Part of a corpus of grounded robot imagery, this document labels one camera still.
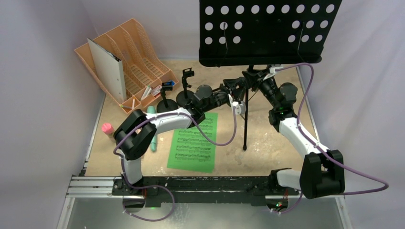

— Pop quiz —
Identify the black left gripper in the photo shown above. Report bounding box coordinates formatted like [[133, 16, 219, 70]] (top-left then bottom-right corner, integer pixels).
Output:
[[202, 78, 243, 114]]

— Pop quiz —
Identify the black tripod music stand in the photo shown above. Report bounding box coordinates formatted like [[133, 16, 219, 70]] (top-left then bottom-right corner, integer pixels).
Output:
[[198, 0, 343, 151]]

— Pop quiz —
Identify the black mic stand with green mic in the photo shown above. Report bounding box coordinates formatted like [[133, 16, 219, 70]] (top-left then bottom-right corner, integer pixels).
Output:
[[176, 67, 195, 107]]

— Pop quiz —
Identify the black mic stand for pink mic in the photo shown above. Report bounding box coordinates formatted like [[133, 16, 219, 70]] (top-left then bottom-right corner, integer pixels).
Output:
[[156, 82, 179, 113]]

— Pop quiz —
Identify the mint green toy microphone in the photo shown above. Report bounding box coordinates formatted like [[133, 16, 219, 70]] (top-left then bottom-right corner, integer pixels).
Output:
[[147, 105, 157, 152]]

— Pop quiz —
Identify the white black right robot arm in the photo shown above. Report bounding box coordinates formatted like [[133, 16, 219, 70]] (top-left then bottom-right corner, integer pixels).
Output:
[[242, 69, 345, 199]]

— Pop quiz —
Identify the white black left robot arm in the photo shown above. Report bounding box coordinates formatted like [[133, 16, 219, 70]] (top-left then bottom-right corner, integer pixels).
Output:
[[113, 77, 248, 195]]

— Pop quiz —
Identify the red white staples box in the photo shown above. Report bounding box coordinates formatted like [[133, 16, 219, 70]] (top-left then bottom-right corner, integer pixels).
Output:
[[150, 85, 162, 97]]

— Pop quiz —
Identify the green capped marker middle slot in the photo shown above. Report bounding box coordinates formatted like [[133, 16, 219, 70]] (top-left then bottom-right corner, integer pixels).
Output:
[[140, 85, 151, 101]]

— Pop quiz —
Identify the orange plastic file organizer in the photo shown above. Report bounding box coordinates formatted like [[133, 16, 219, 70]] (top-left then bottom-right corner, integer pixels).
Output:
[[75, 19, 180, 114]]

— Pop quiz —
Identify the grey binder folder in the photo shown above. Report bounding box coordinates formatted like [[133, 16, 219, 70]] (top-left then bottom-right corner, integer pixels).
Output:
[[87, 38, 127, 104]]

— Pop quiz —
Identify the pink capped bottle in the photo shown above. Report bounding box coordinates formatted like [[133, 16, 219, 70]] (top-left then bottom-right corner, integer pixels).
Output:
[[102, 123, 115, 136]]

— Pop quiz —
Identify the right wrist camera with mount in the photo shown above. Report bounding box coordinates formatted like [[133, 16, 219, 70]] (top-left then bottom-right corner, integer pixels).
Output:
[[263, 64, 284, 81]]

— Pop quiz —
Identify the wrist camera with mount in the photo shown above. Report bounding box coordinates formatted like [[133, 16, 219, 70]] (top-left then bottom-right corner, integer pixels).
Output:
[[231, 101, 246, 115], [263, 64, 284, 81]]

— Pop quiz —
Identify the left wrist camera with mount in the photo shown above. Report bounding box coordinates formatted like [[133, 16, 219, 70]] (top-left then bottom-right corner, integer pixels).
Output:
[[231, 101, 246, 115]]

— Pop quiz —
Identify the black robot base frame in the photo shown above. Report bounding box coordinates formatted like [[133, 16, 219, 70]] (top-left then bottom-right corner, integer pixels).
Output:
[[112, 176, 298, 208]]

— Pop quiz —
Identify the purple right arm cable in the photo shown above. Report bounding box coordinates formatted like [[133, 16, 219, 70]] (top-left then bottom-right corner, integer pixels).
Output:
[[278, 62, 389, 196]]

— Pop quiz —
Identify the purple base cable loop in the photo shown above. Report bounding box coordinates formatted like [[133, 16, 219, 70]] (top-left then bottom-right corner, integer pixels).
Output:
[[122, 185, 176, 222]]

